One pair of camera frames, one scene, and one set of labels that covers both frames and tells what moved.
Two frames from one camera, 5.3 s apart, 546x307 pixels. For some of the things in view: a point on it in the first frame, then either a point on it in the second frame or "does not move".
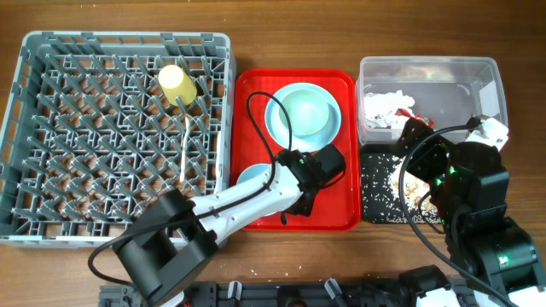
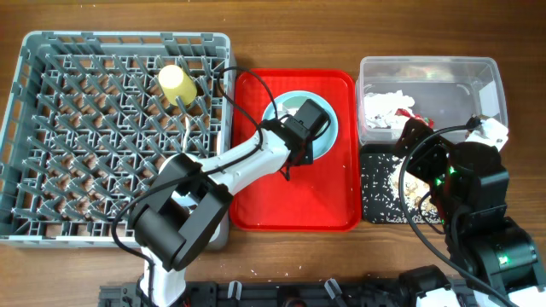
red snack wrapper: [404, 112] does not move
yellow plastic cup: [175, 83] does not move
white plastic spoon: [184, 136] does not move
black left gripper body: [305, 212] → [309, 159]
